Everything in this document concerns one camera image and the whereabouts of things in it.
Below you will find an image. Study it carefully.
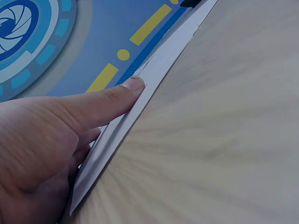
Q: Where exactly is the person's left hand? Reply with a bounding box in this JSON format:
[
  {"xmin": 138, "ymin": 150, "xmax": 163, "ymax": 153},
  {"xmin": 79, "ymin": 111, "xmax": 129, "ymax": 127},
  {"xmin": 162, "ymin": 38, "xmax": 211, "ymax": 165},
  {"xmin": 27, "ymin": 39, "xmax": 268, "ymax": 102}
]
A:
[{"xmin": 0, "ymin": 76, "xmax": 147, "ymax": 224}]

